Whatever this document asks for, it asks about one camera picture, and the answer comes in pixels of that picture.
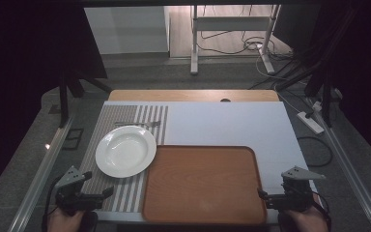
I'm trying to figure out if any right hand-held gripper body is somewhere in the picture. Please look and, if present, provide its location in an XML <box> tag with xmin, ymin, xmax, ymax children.
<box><xmin>279</xmin><ymin>165</ymin><xmax>327</xmax><ymax>214</ymax></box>

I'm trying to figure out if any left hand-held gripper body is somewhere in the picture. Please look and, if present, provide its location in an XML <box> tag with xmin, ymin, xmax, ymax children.
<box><xmin>53</xmin><ymin>165</ymin><xmax>104</xmax><ymax>217</ymax></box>

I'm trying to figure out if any person's left hand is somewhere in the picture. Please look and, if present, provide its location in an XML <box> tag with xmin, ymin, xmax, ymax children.
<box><xmin>46</xmin><ymin>208</ymin><xmax>87</xmax><ymax>232</ymax></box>

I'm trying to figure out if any person's right hand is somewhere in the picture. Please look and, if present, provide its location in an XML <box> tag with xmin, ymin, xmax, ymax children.
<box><xmin>283</xmin><ymin>206</ymin><xmax>330</xmax><ymax>232</ymax></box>

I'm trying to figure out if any grey striped placemat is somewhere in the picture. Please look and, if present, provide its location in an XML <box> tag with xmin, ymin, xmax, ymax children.
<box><xmin>77</xmin><ymin>103</ymin><xmax>170</xmax><ymax>214</ymax></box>

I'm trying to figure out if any white round plate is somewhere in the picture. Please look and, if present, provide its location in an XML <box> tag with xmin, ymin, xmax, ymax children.
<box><xmin>95</xmin><ymin>125</ymin><xmax>158</xmax><ymax>179</ymax></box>

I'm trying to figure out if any brown wooden tray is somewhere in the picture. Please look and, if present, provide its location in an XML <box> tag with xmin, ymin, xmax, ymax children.
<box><xmin>141</xmin><ymin>144</ymin><xmax>269</xmax><ymax>226</ymax></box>

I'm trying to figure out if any silver fork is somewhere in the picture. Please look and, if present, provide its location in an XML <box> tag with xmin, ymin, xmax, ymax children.
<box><xmin>113</xmin><ymin>120</ymin><xmax>161</xmax><ymax>129</ymax></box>

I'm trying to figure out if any white power strip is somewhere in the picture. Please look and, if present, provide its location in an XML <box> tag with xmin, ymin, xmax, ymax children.
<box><xmin>296</xmin><ymin>110</ymin><xmax>326</xmax><ymax>135</ymax></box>

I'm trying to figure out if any white board table cover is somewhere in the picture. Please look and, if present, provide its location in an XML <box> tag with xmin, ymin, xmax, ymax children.
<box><xmin>76</xmin><ymin>101</ymin><xmax>318</xmax><ymax>225</ymax></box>

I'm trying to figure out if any wooden table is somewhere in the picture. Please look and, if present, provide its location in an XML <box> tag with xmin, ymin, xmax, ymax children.
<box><xmin>107</xmin><ymin>89</ymin><xmax>281</xmax><ymax>103</ymax></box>

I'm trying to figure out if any white cabinet panel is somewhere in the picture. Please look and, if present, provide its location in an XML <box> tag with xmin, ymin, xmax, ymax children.
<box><xmin>83</xmin><ymin>6</ymin><xmax>170</xmax><ymax>56</ymax></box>

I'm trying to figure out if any right hand-held gripper cable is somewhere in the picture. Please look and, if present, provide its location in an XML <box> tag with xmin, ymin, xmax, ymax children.
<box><xmin>311</xmin><ymin>190</ymin><xmax>333</xmax><ymax>228</ymax></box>

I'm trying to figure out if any aluminium rail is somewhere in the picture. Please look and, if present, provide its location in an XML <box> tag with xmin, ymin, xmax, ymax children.
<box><xmin>7</xmin><ymin>116</ymin><xmax>75</xmax><ymax>232</ymax></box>
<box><xmin>308</xmin><ymin>98</ymin><xmax>371</xmax><ymax>232</ymax></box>

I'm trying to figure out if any black looped floor cable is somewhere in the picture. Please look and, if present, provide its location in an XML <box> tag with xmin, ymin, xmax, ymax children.
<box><xmin>297</xmin><ymin>135</ymin><xmax>333</xmax><ymax>168</ymax></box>

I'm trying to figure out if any tangle of floor cables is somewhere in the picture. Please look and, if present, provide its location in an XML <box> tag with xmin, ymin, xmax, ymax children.
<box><xmin>195</xmin><ymin>4</ymin><xmax>296</xmax><ymax>64</ymax></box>

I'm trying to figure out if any white metal desk frame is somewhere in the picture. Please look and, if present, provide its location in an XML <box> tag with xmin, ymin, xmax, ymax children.
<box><xmin>189</xmin><ymin>4</ymin><xmax>282</xmax><ymax>76</ymax></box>

